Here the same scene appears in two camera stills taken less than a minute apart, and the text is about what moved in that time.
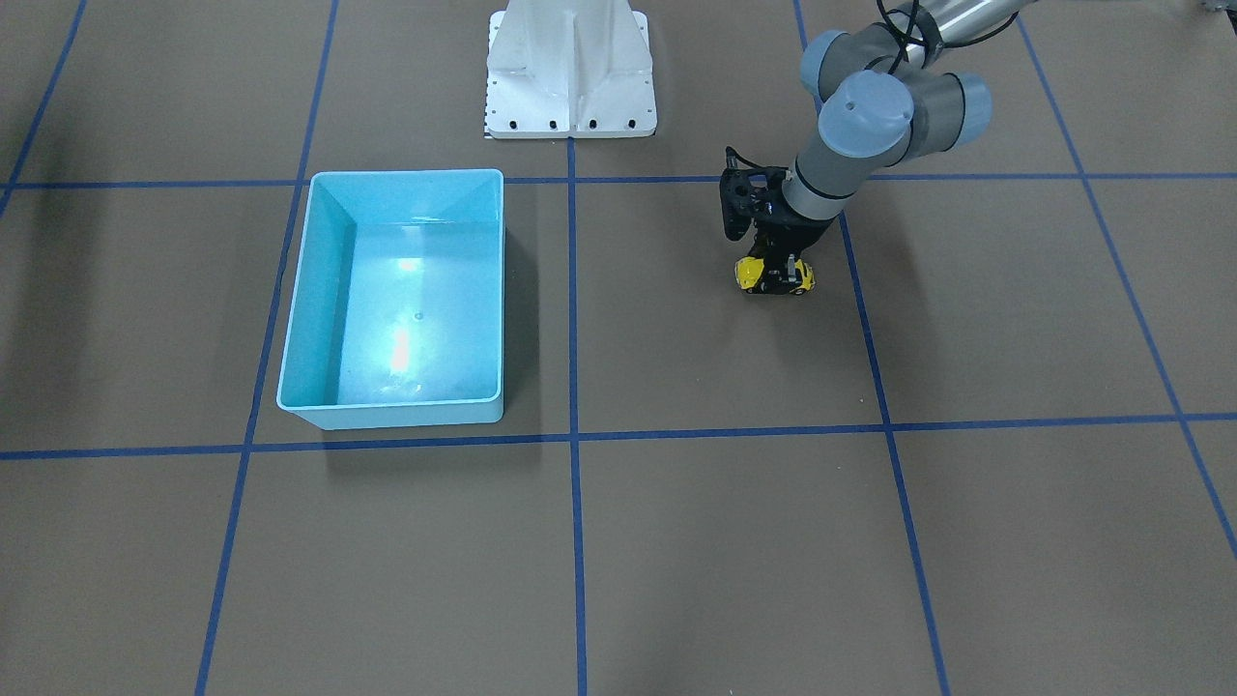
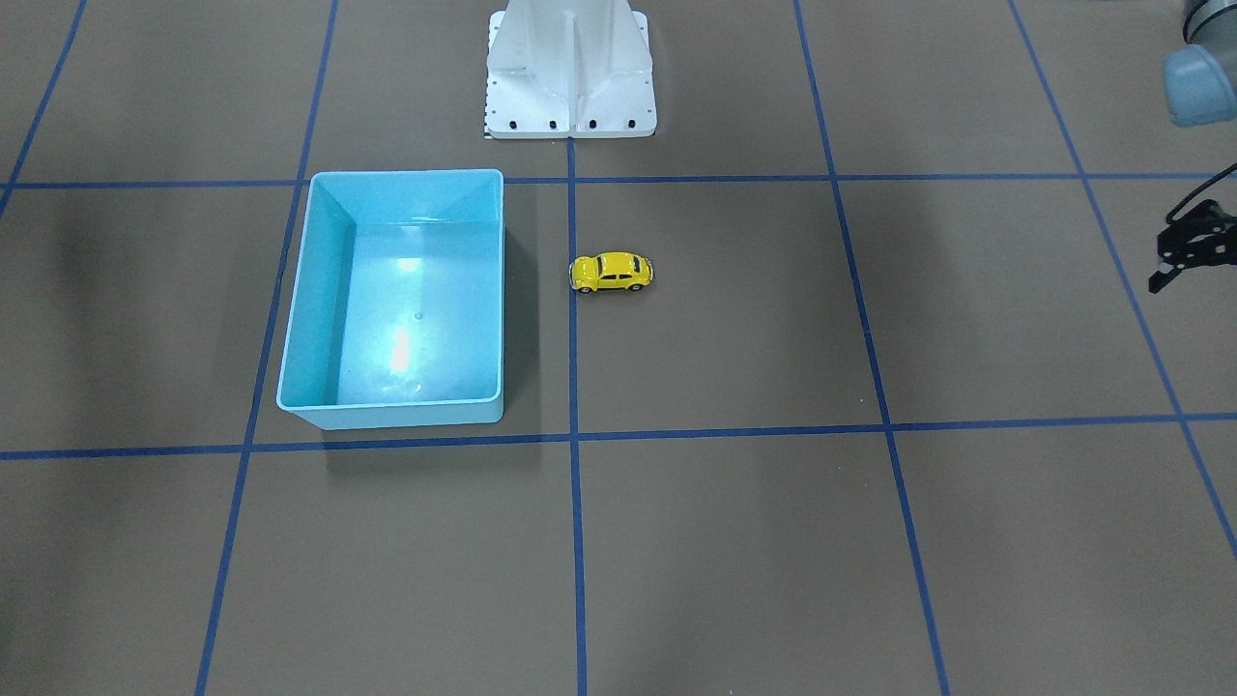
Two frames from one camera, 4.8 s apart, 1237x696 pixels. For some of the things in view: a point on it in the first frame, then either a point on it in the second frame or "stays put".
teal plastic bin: (395, 315) stays put
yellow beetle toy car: (749, 272) -> (610, 271)
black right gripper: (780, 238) -> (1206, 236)
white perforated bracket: (568, 69) stays put
